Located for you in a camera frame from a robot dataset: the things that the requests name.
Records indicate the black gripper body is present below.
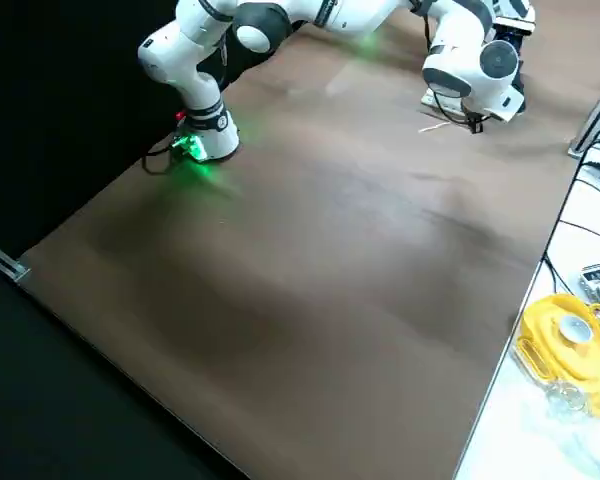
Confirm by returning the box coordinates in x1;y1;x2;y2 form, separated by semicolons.
494;22;526;52

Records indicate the white test tube rack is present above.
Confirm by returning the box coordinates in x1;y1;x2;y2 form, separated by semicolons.
419;88;464;110

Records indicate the silver metal box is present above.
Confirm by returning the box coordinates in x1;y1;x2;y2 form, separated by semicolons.
578;258;600;301

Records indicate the yellow plastic container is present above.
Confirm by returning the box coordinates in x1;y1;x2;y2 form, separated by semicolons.
513;292;600;419

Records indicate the small white bowl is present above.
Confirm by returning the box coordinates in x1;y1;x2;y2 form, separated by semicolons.
556;313;595;345

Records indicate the clear glass jar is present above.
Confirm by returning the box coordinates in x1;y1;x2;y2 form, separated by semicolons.
543;378;590;415

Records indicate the aluminium profile post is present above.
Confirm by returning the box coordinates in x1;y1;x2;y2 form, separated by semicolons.
567;74;600;160

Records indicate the thin black cable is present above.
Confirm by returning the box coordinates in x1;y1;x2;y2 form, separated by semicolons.
540;142;600;296

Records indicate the black arm foot cable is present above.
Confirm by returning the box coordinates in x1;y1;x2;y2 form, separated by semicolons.
142;137;184;176

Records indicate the aluminium frame rail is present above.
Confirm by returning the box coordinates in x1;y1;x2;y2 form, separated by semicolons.
0;235;32;285

